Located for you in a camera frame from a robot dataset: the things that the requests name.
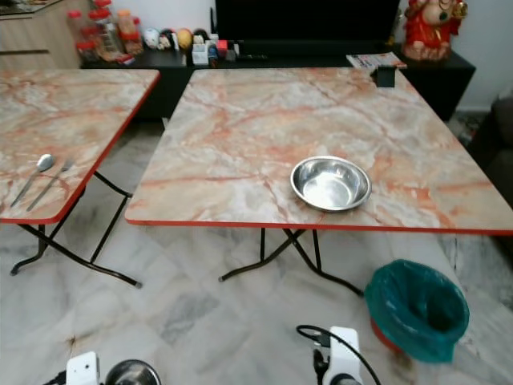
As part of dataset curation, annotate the bin with green bag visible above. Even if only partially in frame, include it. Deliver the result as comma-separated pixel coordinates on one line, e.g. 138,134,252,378
364,259,471,364

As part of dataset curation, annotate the stainless steel bowl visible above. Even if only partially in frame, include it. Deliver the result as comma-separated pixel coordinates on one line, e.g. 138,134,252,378
290,156,372,213

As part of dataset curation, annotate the large marble folding table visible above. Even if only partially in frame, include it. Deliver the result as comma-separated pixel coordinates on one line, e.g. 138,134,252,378
124,67,513,297

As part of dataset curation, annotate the silver metal fork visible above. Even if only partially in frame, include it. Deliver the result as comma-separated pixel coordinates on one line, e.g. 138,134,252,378
26,159,75,213

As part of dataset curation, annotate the dark sofa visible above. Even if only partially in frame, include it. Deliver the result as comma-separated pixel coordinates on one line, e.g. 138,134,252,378
468,95,513,205

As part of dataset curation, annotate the silver metal spoon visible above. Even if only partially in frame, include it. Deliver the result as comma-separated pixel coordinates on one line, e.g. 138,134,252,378
10,154,56,209

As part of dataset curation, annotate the small black box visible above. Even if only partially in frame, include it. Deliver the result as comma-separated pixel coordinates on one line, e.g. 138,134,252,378
374,65,398,88

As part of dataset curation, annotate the black low tv console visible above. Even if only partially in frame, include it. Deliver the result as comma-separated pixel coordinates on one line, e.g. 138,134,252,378
79,45,477,123

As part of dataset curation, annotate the printed magazine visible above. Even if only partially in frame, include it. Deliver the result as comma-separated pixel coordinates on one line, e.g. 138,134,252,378
346,52,408,71

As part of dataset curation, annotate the small marble folding table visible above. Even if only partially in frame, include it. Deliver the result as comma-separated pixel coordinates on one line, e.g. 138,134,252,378
0,68,160,288

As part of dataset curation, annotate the black flat television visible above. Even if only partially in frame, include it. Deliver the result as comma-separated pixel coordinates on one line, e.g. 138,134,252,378
214,0,402,47

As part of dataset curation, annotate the red and gold figurine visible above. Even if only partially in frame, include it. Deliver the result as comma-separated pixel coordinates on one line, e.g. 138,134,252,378
402,0,469,63

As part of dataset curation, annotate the yellow round ornament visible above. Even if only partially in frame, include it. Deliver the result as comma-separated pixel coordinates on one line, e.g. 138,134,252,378
176,28,194,51

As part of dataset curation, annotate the white round ornament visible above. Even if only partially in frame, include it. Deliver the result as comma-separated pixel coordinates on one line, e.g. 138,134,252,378
142,28,161,50

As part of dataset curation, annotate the orange-filled red-lidded jar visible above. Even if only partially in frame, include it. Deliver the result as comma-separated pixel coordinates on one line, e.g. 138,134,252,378
116,10,142,57

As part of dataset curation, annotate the light wooden cabinet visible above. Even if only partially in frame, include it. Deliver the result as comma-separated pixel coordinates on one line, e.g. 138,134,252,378
0,0,87,72

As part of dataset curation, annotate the short red-lidded plastic jar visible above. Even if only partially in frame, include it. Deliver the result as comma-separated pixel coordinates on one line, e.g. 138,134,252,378
75,40,97,65

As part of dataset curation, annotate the tall red-lidded plastic jar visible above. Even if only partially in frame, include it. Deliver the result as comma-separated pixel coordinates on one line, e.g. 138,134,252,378
90,2,121,60

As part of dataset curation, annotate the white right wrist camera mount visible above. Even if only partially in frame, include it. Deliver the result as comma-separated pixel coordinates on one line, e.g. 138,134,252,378
321,326,362,385

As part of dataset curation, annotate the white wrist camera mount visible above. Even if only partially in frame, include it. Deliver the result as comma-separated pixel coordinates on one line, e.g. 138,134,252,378
321,326,362,385
66,351,102,385

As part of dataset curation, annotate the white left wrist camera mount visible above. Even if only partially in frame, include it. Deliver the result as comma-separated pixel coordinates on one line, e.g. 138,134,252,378
66,351,102,385

